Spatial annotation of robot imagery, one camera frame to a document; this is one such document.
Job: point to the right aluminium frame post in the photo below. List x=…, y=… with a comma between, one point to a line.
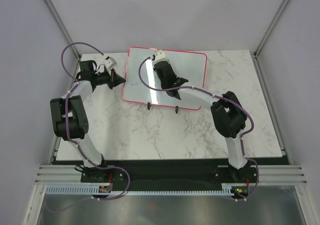
x=276, y=18

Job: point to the left aluminium frame post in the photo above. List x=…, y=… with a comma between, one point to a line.
x=58, y=20

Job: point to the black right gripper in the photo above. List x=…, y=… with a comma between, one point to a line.
x=168, y=63

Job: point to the aluminium frame post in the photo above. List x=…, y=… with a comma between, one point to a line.
x=58, y=20
x=276, y=18

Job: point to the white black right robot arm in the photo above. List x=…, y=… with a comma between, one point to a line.
x=228, y=115

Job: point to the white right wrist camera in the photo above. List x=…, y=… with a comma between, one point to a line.
x=159, y=56

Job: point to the aluminium front rail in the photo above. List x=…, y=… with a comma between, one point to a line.
x=277, y=175

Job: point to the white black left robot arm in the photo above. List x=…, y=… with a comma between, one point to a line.
x=69, y=117

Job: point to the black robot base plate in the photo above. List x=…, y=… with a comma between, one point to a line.
x=172, y=175

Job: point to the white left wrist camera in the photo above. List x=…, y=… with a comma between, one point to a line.
x=109, y=62

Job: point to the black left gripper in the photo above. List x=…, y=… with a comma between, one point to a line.
x=111, y=79

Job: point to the pink framed whiteboard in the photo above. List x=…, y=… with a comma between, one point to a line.
x=186, y=64

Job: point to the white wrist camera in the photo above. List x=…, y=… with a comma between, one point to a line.
x=109, y=62
x=159, y=56

